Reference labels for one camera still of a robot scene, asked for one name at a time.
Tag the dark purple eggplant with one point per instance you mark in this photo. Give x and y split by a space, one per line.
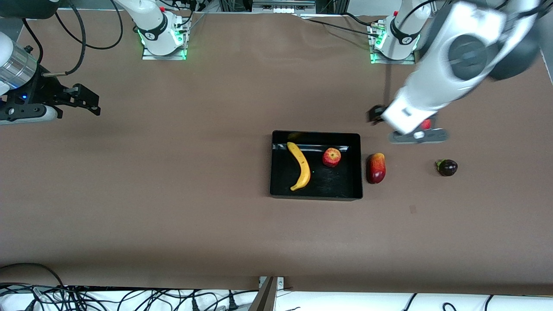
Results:
448 168

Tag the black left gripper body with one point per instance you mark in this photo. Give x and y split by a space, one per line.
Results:
375 114

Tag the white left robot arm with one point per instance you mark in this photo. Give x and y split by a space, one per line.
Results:
432 86

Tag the grey metal camera pole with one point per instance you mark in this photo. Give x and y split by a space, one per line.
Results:
265 298

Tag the white power strip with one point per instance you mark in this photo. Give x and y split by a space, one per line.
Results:
283 8

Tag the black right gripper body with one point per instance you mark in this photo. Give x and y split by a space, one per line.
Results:
42 91

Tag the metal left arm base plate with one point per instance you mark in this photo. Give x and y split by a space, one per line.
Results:
389 61

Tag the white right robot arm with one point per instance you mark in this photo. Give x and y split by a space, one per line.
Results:
151 21

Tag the black rectangular plastic tray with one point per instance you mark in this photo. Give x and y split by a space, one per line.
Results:
332 181

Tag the red yellow apple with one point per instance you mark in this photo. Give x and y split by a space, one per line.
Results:
331 157

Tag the yellow banana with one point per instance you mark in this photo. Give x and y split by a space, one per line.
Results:
302 166

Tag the red pomegranate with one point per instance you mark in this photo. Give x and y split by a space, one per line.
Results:
426 125

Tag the red yellow mango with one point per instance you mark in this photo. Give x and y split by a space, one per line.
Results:
376 169

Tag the white bench board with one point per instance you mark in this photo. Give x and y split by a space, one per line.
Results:
345 302

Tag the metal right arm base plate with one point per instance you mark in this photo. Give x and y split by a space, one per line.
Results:
149 56

